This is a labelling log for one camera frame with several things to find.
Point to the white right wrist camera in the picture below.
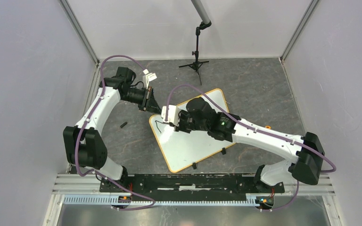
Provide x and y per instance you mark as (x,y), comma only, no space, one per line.
(170,115)

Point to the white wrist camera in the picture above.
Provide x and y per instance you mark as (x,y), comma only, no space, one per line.
(170,115)
(147,78)

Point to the grey overhead pole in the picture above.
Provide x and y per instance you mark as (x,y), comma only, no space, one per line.
(199,7)

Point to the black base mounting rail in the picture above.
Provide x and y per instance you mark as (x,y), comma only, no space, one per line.
(196,187)

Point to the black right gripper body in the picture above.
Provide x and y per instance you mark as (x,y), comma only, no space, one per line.
(186,124)

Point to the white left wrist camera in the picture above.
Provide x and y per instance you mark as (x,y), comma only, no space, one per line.
(147,78)

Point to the black camera tripod stand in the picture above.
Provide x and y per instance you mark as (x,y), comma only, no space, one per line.
(197,64)

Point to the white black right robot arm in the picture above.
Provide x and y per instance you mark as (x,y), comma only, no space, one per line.
(302,155)

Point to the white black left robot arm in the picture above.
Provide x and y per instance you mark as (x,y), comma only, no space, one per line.
(84,145)

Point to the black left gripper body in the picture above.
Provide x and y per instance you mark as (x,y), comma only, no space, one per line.
(143,106)

